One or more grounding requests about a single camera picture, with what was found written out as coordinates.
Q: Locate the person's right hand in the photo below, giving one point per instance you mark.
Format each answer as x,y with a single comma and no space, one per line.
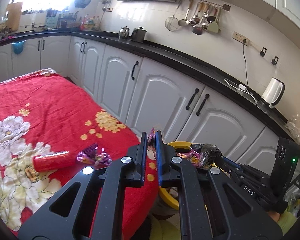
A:
274,215

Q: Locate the red floral tablecloth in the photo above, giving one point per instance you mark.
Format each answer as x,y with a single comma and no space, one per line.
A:
42,113

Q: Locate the black kitchen countertop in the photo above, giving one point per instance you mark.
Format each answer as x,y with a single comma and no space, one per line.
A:
184,63

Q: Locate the white lower cabinets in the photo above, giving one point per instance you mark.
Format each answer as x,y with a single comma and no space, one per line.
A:
143,88

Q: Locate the yellow rimmed trash bin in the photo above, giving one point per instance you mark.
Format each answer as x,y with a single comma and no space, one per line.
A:
188,179

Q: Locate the pink black snack wrapper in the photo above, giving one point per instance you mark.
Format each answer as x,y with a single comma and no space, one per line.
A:
200,155

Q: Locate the steel teapot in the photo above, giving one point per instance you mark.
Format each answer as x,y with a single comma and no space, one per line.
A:
124,33

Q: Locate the dark green pot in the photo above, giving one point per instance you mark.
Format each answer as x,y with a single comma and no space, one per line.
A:
138,34

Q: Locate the wooden cutting board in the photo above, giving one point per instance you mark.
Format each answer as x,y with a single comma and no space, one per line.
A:
13,11

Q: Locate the red snack tube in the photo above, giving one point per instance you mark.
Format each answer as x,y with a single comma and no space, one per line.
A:
53,161

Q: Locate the hanging metal ladle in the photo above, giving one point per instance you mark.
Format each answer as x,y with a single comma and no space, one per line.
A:
184,22

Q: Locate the blue wall fan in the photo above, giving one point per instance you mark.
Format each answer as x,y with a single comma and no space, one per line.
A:
81,4

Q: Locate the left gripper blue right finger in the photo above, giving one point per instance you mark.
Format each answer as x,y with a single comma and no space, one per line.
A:
211,205

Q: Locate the purple snack wrapper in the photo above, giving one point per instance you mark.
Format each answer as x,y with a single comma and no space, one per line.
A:
94,155

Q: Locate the green trousers leg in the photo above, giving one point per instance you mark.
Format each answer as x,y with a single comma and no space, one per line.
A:
163,229

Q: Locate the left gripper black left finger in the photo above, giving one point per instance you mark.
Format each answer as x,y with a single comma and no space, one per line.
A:
90,205

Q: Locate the white electric kettle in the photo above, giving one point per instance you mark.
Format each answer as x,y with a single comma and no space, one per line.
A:
274,92

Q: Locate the hanging green spatula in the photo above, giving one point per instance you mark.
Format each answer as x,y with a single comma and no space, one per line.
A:
213,27

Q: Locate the blue hanging bag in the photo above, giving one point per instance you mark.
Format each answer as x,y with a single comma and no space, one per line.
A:
18,47

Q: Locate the wall power socket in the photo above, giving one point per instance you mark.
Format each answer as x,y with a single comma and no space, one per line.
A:
240,38

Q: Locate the oil bottles group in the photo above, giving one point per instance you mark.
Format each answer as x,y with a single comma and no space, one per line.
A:
90,23

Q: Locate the hanging wire strainer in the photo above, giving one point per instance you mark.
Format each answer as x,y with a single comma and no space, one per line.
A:
171,23

